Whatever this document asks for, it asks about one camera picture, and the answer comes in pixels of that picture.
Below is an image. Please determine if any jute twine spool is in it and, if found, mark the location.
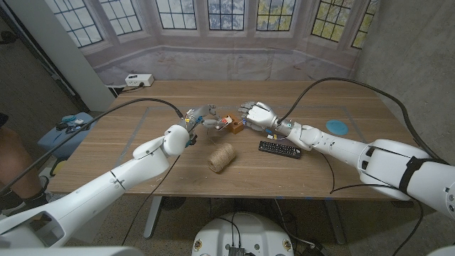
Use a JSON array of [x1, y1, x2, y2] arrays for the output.
[[206, 143, 237, 174]]

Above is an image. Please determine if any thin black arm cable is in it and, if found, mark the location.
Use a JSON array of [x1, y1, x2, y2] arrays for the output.
[[319, 152, 426, 256], [121, 154, 181, 246]]

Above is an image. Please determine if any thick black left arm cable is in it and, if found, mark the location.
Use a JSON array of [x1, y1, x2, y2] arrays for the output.
[[0, 97, 185, 195]]

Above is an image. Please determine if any blue padded stool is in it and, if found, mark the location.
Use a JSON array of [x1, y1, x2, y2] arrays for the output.
[[37, 112, 97, 160]]

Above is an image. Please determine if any black flat device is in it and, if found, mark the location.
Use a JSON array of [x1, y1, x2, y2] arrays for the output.
[[65, 122, 92, 135]]

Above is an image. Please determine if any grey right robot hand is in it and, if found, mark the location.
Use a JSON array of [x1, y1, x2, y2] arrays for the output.
[[237, 101, 293, 137]]

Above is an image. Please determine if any white power strip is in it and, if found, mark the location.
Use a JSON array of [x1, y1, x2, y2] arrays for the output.
[[124, 73, 155, 88]]

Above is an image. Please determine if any printed window backdrop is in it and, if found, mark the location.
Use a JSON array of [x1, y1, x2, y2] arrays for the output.
[[44, 0, 380, 86]]

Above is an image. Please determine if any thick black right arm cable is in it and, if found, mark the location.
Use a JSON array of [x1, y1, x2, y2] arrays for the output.
[[277, 77, 449, 165]]

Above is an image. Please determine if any yellow round object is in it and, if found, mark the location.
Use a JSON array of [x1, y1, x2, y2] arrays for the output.
[[52, 160, 68, 176]]

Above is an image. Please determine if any black remote control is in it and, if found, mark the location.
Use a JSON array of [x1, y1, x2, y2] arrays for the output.
[[257, 140, 303, 160]]

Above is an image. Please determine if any white table leg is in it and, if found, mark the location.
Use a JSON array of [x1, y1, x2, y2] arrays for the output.
[[143, 196, 164, 240], [323, 199, 348, 246]]

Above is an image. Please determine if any blue round disc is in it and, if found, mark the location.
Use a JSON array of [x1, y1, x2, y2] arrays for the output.
[[326, 119, 350, 136]]

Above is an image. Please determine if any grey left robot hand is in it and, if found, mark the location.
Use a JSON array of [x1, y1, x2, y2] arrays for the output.
[[182, 104, 224, 135]]

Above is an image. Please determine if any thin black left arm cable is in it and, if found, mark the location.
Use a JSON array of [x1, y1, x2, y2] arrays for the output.
[[121, 154, 181, 246]]

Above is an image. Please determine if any red and white match box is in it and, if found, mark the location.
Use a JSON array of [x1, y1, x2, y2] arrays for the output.
[[216, 115, 232, 131]]

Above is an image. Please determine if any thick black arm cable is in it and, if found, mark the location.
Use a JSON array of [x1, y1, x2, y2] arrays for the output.
[[277, 77, 449, 165], [0, 97, 185, 195]]

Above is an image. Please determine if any person's bare leg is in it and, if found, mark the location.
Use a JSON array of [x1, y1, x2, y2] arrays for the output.
[[0, 126, 40, 200]]

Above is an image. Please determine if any black power strip cord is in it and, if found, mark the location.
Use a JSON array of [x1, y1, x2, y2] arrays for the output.
[[115, 82, 146, 95]]

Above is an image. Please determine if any grey and black shoe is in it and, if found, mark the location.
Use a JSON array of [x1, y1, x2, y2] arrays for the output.
[[0, 176, 54, 216]]

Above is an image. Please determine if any orange wooden block with holes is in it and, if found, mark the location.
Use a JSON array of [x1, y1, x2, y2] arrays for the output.
[[227, 113, 245, 135]]

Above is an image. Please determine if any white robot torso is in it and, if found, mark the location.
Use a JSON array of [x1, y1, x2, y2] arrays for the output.
[[191, 212, 295, 256]]

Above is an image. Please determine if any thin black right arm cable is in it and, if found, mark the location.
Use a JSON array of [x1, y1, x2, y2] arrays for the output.
[[319, 152, 426, 256]]

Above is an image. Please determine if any black round floor fan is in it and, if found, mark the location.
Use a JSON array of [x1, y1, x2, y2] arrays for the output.
[[161, 196, 188, 211]]

